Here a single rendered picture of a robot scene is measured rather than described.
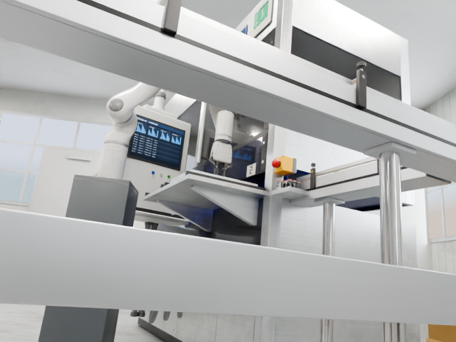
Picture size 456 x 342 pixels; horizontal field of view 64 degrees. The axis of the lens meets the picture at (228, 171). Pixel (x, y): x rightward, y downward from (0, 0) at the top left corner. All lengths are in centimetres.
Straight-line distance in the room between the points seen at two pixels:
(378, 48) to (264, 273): 206
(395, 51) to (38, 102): 552
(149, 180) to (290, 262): 190
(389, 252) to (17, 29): 87
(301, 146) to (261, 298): 126
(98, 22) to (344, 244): 159
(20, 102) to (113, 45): 628
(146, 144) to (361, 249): 150
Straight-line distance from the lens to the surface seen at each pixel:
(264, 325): 167
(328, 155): 196
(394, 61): 264
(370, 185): 141
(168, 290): 61
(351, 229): 199
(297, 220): 176
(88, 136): 630
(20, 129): 671
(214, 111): 193
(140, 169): 251
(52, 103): 673
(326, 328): 158
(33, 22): 69
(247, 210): 173
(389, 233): 96
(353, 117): 87
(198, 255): 62
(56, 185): 618
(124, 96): 189
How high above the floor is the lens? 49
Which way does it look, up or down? 16 degrees up
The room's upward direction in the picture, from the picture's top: 6 degrees clockwise
